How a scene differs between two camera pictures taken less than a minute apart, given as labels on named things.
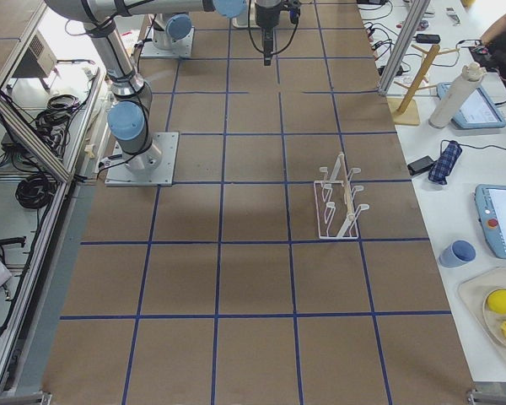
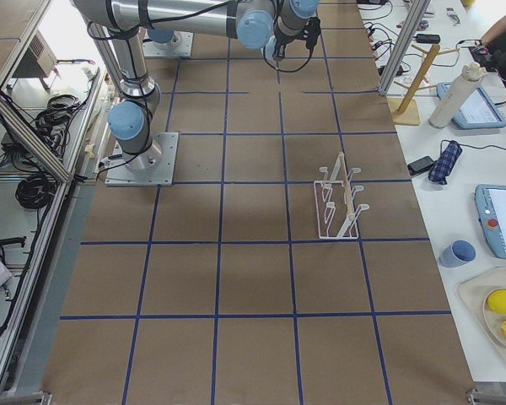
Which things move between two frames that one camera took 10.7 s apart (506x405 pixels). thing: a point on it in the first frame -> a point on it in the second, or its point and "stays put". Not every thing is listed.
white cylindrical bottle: x=471 y=73 stays put
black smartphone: x=420 y=165 stays put
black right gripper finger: x=268 y=35 -> x=279 y=52
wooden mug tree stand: x=405 y=110 stays put
